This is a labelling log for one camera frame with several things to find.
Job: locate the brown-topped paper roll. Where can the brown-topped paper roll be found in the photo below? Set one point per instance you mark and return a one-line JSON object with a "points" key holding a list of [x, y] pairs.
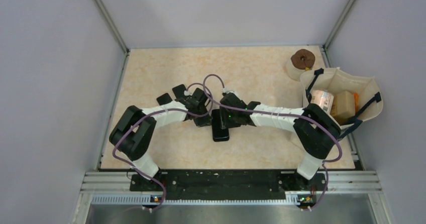
{"points": [[300, 62]]}

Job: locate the white-edged black phone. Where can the white-edged black phone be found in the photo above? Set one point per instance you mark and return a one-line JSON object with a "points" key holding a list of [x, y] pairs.
{"points": [[164, 99]]}

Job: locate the orange item in bag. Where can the orange item in bag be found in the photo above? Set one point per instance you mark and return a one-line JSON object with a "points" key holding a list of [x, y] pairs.
{"points": [[356, 98]]}

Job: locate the brown cardboard box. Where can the brown cardboard box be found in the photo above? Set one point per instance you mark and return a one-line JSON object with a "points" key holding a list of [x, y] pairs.
{"points": [[343, 106]]}

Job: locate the blue-edged black phone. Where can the blue-edged black phone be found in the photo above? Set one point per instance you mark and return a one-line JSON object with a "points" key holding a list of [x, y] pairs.
{"points": [[218, 126]]}

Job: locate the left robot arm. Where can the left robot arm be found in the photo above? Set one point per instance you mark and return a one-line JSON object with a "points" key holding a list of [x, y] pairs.
{"points": [[135, 128]]}

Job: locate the pink patterned roll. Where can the pink patterned roll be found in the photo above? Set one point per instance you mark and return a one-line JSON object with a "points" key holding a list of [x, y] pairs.
{"points": [[323, 99]]}

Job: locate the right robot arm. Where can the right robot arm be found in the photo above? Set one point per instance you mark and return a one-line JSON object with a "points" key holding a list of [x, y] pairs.
{"points": [[317, 132]]}

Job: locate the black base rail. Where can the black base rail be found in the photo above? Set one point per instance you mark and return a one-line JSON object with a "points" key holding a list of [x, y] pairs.
{"points": [[244, 184]]}

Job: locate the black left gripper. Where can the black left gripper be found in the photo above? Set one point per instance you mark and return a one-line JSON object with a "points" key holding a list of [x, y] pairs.
{"points": [[205, 121]]}

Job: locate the aluminium frame rail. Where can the aluminium frame rail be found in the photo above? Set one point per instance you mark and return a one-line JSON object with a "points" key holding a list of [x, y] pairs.
{"points": [[349, 196]]}

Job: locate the cream canvas tote bag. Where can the cream canvas tote bag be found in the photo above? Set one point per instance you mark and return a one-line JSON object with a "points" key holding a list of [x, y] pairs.
{"points": [[334, 81]]}

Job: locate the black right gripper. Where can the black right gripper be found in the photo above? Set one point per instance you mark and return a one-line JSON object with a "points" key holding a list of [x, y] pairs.
{"points": [[225, 123]]}

